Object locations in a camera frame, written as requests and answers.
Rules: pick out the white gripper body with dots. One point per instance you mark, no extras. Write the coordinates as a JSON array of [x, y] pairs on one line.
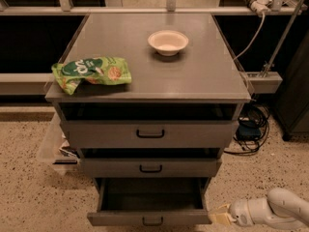
[[240, 212]]

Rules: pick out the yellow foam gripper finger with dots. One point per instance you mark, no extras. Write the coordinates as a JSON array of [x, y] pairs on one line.
[[221, 215]]

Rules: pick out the grey bottom drawer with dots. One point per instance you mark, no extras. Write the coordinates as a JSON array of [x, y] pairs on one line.
[[151, 202]]

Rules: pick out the grey drawer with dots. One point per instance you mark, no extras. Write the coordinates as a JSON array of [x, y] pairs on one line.
[[150, 162], [147, 125], [151, 202]]

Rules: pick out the grey drawer cabinet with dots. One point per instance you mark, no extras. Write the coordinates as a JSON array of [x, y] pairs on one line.
[[202, 73]]

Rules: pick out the grey middle drawer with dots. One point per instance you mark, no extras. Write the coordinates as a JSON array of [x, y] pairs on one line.
[[150, 162]]

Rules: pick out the grey top drawer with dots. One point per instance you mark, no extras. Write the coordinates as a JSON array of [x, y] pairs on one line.
[[147, 125]]

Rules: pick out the blue power adapter box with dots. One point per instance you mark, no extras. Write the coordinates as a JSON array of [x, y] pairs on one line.
[[248, 131]]

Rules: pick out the dark grey side cabinet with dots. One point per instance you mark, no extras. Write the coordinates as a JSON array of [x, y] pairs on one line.
[[292, 99]]

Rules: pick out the clear plastic storage box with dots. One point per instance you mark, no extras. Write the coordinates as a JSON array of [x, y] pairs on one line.
[[49, 153]]

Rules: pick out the white paper bowl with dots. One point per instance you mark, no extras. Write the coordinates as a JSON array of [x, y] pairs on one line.
[[168, 42]]

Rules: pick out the green snack bag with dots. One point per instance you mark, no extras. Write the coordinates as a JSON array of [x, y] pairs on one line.
[[101, 70]]

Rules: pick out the white power strip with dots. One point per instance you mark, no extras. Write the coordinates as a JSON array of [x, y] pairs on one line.
[[259, 7]]

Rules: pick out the diagonal metal rod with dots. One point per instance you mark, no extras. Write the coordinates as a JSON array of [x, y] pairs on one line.
[[297, 7]]

